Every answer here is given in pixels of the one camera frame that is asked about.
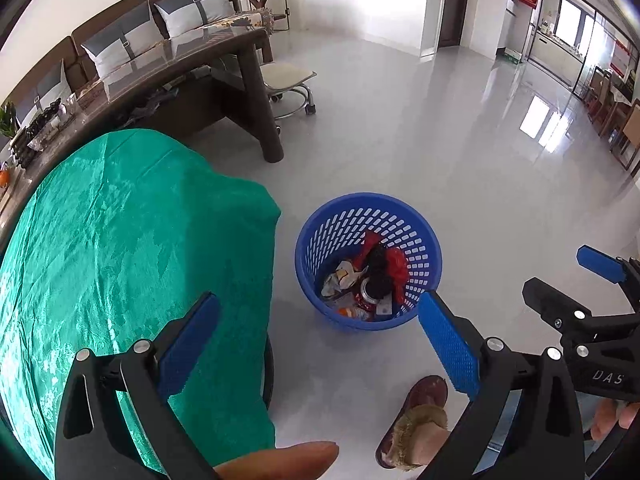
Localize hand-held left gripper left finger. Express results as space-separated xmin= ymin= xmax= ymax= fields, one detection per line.
xmin=54 ymin=291 xmax=222 ymax=480

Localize person's left hand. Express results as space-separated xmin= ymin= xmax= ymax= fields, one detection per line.
xmin=213 ymin=440 xmax=341 ymax=480

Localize potted green plant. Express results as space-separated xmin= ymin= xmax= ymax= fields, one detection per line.
xmin=0 ymin=102 xmax=37 ymax=167

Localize floral sofa cover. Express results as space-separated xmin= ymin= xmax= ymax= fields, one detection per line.
xmin=199 ymin=6 xmax=277 ymax=37

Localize white wheeled stool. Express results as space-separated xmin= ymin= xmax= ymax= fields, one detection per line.
xmin=259 ymin=62 xmax=319 ymax=122

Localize kitchen counter cabinet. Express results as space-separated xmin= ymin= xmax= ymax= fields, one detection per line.
xmin=529 ymin=20 xmax=587 ymax=92

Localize glass dish with dark fruit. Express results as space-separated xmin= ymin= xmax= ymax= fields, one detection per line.
xmin=24 ymin=99 xmax=67 ymax=147

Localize brown wooden sofa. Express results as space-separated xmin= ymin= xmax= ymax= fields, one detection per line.
xmin=0 ymin=0 xmax=279 ymax=127

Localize grey two-tone cushion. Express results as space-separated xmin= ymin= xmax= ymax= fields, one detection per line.
xmin=79 ymin=0 xmax=167 ymax=81
xmin=14 ymin=59 xmax=74 ymax=127
xmin=154 ymin=0 xmax=237 ymax=41

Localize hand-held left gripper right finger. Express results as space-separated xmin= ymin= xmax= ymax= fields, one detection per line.
xmin=417 ymin=290 xmax=586 ymax=480

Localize blue plastic wastebasket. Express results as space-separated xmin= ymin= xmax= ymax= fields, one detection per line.
xmin=293 ymin=192 xmax=444 ymax=332

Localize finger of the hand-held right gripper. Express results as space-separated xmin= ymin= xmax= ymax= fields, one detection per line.
xmin=521 ymin=277 xmax=594 ymax=334
xmin=575 ymin=244 xmax=640 ymax=307

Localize red snack wrapper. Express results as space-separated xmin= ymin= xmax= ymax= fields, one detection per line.
xmin=357 ymin=230 xmax=409 ymax=307

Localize green tablecloth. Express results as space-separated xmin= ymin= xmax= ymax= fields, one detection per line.
xmin=0 ymin=128 xmax=283 ymax=480

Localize wooden dining chairs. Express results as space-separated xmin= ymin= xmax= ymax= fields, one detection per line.
xmin=584 ymin=66 xmax=640 ymax=172

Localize person's leg in jeans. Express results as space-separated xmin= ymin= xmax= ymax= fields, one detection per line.
xmin=487 ymin=391 xmax=604 ymax=467

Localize brown glass-top coffee table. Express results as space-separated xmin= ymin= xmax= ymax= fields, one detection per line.
xmin=0 ymin=26 xmax=287 ymax=242

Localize metal drink can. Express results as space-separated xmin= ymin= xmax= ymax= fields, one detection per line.
xmin=359 ymin=277 xmax=387 ymax=312

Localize dark brown door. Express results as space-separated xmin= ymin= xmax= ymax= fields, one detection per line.
xmin=437 ymin=0 xmax=474 ymax=49

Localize brown furry slipper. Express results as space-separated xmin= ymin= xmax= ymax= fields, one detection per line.
xmin=374 ymin=374 xmax=452 ymax=472

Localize person's right hand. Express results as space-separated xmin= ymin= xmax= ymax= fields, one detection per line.
xmin=590 ymin=399 xmax=640 ymax=441

